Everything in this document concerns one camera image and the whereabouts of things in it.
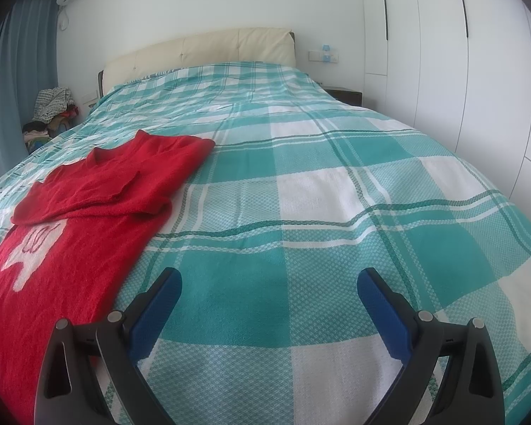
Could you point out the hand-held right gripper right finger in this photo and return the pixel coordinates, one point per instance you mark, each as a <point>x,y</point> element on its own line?
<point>382,314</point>

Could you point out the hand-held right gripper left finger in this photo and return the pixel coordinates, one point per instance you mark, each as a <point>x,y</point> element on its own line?
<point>157,314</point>

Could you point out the red sweater with white rabbit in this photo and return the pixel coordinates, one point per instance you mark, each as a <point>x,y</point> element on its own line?
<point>71,239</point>

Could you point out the pile of clothes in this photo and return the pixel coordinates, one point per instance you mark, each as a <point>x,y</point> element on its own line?
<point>51,106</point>

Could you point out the teal checked blanket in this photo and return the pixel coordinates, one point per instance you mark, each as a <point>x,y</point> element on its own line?
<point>314,212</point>

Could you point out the blue curtain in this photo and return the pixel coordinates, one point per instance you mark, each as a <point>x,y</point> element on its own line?
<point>22,75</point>

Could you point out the dark wooden nightstand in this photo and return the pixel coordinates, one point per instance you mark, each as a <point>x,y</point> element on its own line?
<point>347,95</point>

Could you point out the cream padded headboard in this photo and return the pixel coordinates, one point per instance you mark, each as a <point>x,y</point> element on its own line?
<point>194,51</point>

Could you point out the white wardrobe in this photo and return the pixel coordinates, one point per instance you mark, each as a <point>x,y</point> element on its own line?
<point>447,53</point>

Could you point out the wall socket with blue covers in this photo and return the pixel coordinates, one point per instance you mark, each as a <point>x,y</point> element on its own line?
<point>328,55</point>

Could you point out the white wall switch plate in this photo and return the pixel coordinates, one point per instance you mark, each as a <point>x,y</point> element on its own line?
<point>314,55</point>

